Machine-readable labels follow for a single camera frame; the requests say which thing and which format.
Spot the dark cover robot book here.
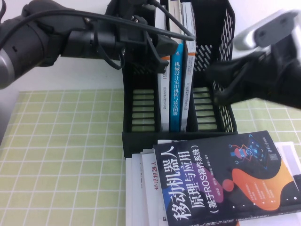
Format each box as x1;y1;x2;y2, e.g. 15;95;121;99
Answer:
153;130;297;226

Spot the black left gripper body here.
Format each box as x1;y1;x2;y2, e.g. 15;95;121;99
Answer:
94;22;155;65

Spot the black left camera cable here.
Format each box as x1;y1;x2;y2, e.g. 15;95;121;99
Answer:
0;0;197;48

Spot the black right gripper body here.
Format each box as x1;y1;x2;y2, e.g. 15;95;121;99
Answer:
243;46;284;101

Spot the white spine book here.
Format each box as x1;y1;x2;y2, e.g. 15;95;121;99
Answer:
156;1;170;131

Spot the blue spine book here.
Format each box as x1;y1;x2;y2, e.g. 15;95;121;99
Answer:
168;0;184;132

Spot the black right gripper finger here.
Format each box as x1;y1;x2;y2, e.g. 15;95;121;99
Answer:
205;57;250;82
214;79;246;105

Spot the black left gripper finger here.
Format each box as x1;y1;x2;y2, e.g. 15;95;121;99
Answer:
147;40;170;74
152;35;179;58

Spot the green checked tablecloth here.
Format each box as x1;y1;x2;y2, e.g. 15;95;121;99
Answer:
0;82;301;226

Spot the white book dark text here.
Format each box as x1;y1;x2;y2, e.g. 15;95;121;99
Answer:
131;152;151;226

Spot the plain white book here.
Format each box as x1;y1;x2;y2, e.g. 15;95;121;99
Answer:
125;157;137;226

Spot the black plastic book holder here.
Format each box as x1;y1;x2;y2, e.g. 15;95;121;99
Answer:
121;0;238;161

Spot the white orange ROS2 book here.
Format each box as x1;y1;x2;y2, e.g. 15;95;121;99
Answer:
180;1;196;132

